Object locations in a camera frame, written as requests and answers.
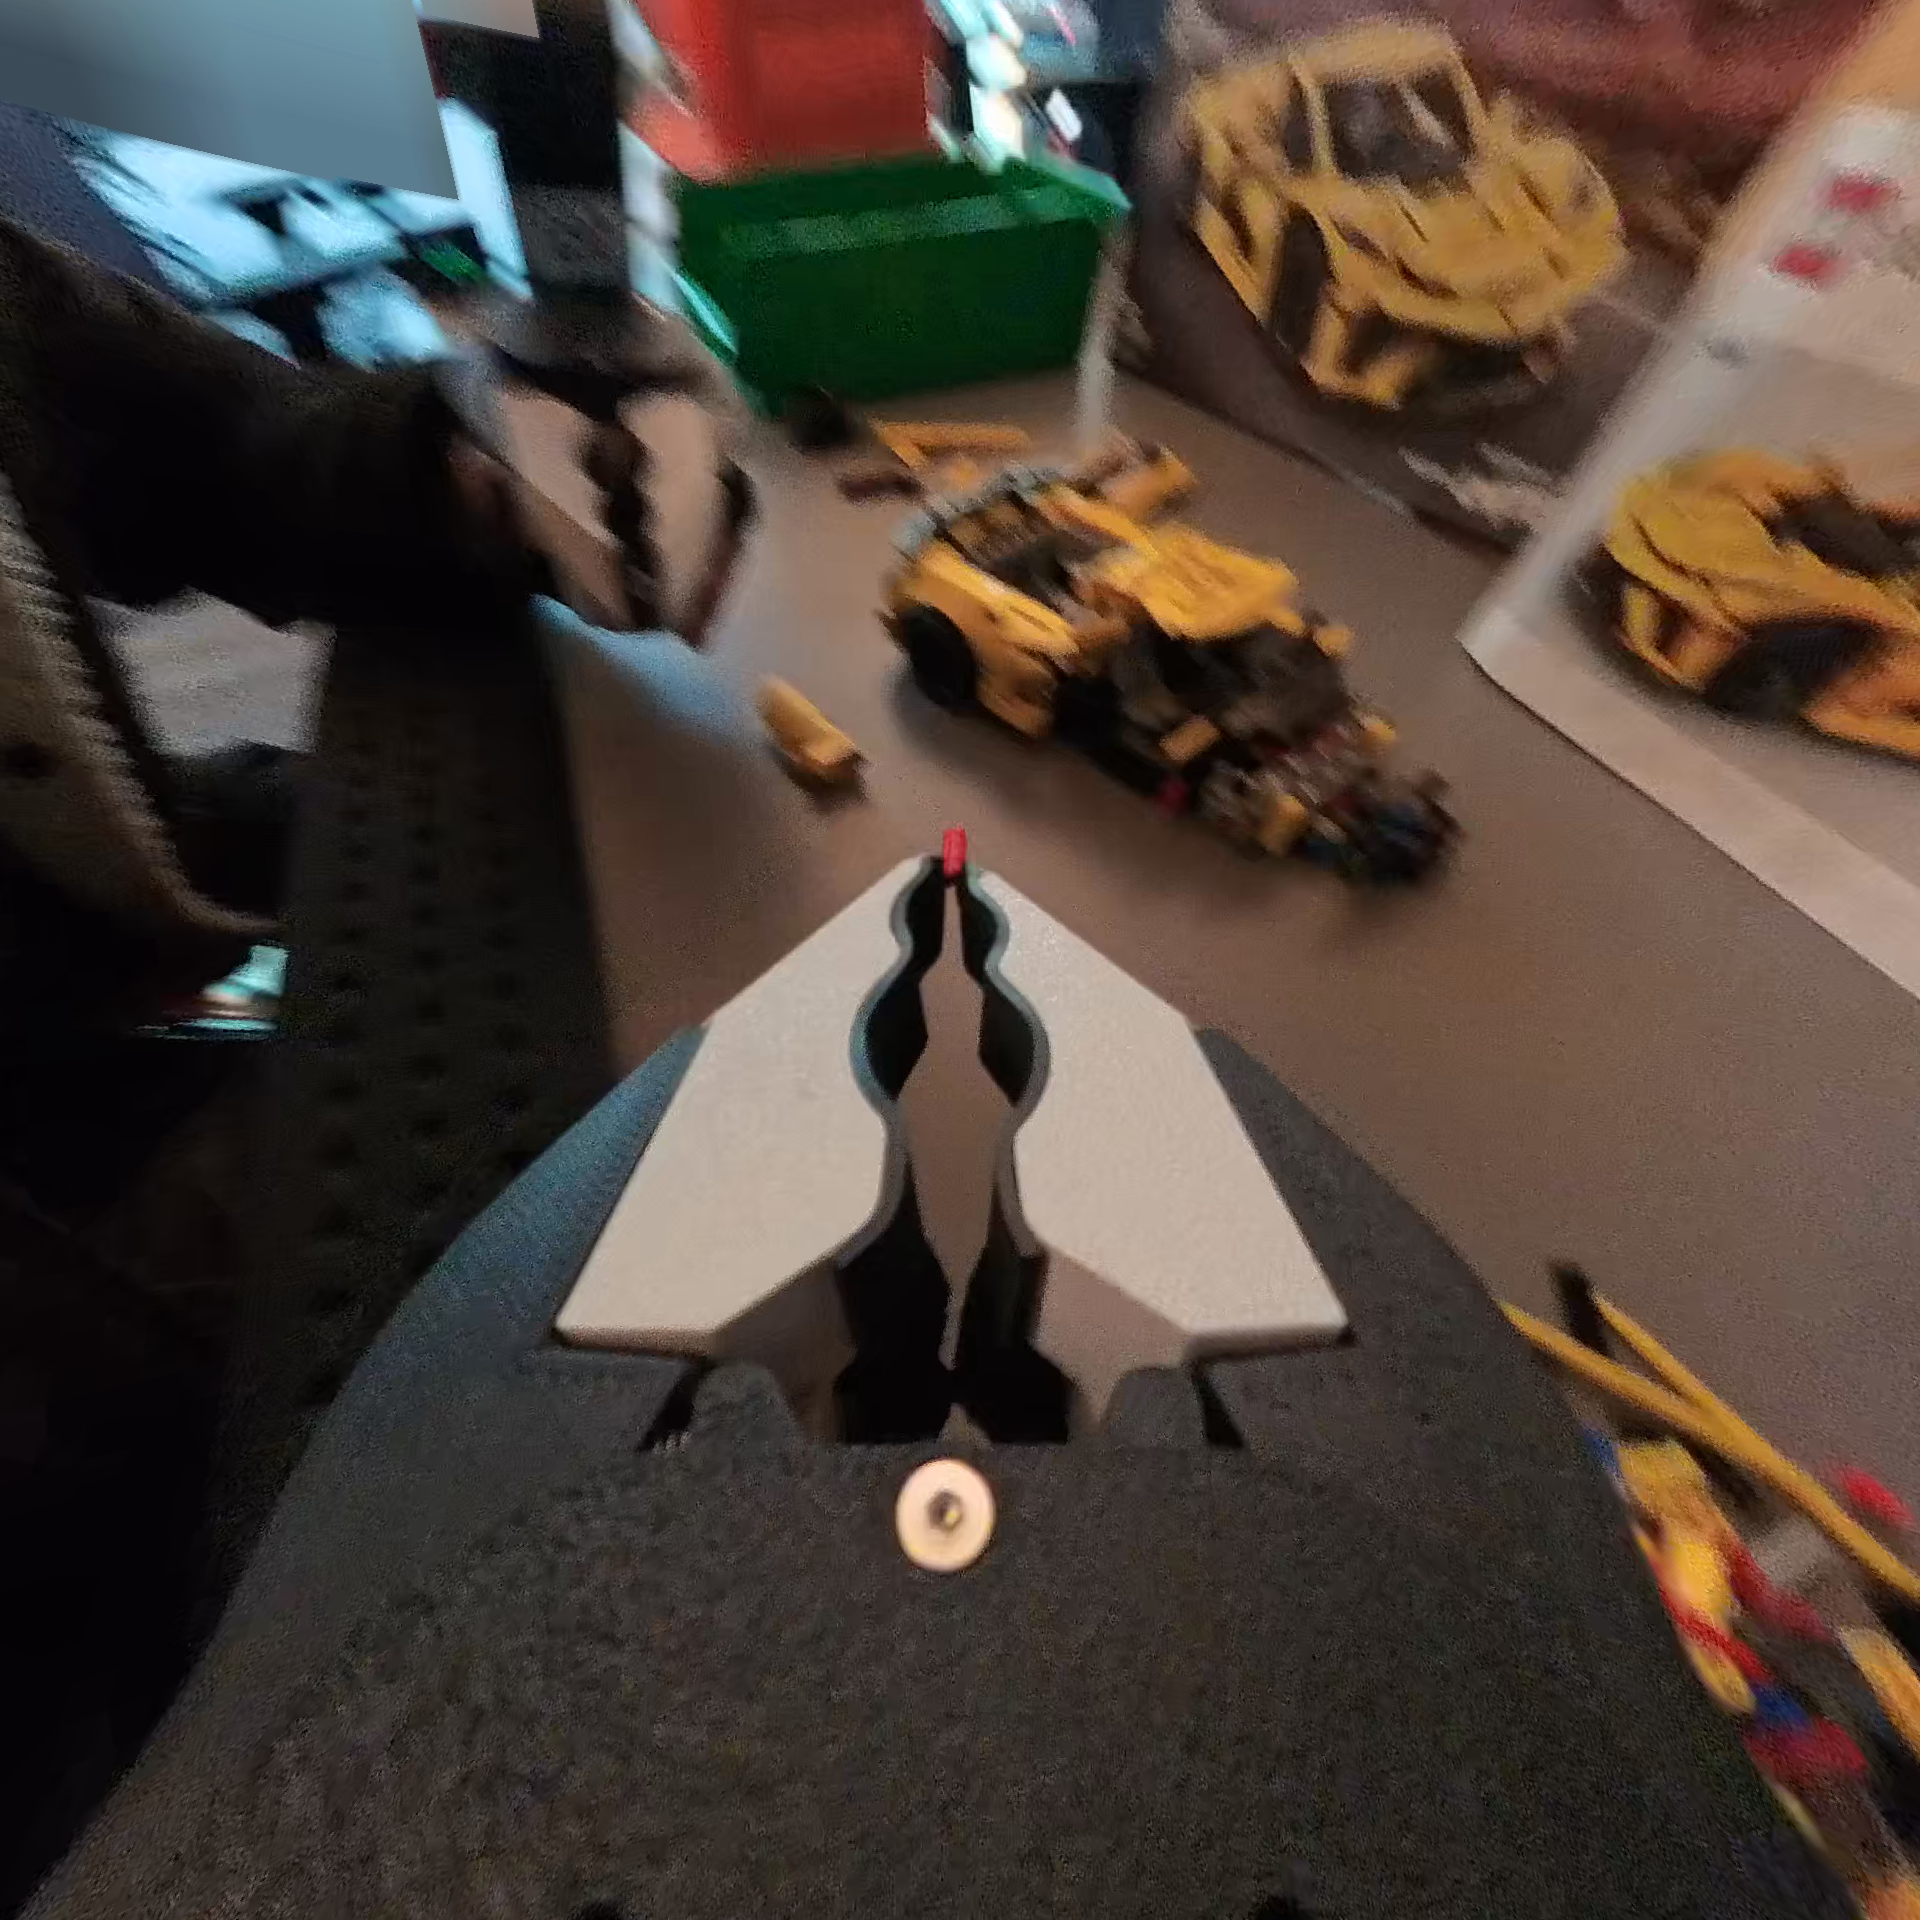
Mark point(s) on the grey desk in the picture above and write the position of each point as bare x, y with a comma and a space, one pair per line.
1501, 1054

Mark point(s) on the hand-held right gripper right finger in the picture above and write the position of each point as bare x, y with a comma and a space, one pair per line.
1187, 1188

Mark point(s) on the green plastic bin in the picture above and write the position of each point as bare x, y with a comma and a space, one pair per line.
899, 270

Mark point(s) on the person's fleece-lined black jacket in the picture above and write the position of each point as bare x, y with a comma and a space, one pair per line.
74, 719

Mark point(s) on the small yellow brick assembly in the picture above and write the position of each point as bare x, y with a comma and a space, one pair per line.
805, 738

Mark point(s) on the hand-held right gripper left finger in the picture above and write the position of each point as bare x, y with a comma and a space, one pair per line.
735, 1188

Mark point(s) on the dark toy car box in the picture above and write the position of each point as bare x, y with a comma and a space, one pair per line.
1348, 196

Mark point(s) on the white instruction booklet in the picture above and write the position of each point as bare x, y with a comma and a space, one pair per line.
1723, 633

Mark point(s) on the long yellow brick beam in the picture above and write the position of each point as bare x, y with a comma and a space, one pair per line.
955, 439

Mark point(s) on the person's left forearm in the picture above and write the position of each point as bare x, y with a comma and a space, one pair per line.
271, 449

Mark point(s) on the pile of loose bricks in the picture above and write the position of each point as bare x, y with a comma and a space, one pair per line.
1770, 1580

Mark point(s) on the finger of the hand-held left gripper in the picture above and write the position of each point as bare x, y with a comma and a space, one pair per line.
693, 539
542, 490

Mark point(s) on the yellow toy brick car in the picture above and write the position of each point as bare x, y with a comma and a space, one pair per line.
1159, 664

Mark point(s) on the red plastic bin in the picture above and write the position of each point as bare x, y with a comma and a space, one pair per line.
796, 71

